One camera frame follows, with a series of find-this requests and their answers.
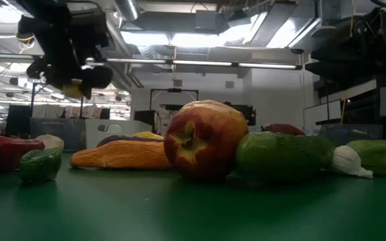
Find black ceiling cable reel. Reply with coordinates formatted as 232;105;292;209
15;31;36;46

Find orange carrot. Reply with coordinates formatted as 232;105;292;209
69;139;173;170

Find black monitor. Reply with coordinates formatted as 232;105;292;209
133;109;156;127
5;104;32;137

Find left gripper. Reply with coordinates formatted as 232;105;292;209
17;9;114;100

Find white board black frame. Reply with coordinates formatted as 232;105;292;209
302;99;343;127

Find yellow lemon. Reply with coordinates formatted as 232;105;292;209
60;78;85;100
131;131;165;141

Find tan garlic bulb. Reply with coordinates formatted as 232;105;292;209
34;134;65;151

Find small green pepper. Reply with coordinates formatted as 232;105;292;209
19;147;62;184

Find long ceiling light tube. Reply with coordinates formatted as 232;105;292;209
238;62;303;70
0;52;43;62
172;60;233;67
105;58;168;64

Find short round air duct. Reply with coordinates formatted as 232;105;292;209
114;0;139;21

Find dark grey translucent bin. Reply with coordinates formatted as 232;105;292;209
29;116;87;152
318;123;384;147

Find long red pepper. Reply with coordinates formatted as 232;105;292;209
0;132;46;175

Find black cabinet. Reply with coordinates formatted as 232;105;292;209
231;104;257;127

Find grey ceiling air box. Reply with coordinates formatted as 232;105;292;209
194;9;219;31

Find black robot station frame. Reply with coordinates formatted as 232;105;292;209
30;82;86;118
149;88;200;111

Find white plastic bin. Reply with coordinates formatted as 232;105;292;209
84;118;153;150

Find green table mat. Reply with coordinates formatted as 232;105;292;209
0;150;386;241

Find green cucumber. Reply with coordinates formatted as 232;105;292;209
346;139;386;177
235;131;336;183

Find small white garlic bulb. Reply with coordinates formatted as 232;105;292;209
328;145;374;179

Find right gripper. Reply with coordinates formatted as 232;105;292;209
305;36;375;83

